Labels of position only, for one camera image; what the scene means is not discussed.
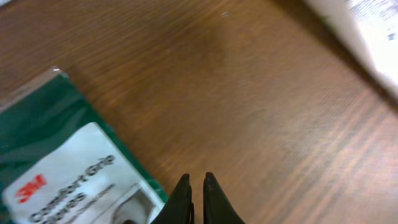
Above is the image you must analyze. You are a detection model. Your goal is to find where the green wipes package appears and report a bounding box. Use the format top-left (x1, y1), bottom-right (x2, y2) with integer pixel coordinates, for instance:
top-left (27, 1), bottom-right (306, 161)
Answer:
top-left (1, 68), bottom-right (168, 223)

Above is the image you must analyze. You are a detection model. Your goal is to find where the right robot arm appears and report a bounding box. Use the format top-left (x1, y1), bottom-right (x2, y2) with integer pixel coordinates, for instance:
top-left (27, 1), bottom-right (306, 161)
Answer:
top-left (305, 0), bottom-right (397, 98)

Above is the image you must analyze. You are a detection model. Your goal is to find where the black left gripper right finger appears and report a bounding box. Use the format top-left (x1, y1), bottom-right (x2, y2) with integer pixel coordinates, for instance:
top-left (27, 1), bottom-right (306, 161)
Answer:
top-left (203, 172), bottom-right (244, 224)

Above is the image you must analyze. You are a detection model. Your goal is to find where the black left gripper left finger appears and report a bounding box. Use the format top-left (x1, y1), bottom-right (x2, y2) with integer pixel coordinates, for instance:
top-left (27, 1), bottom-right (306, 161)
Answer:
top-left (151, 174), bottom-right (195, 224)

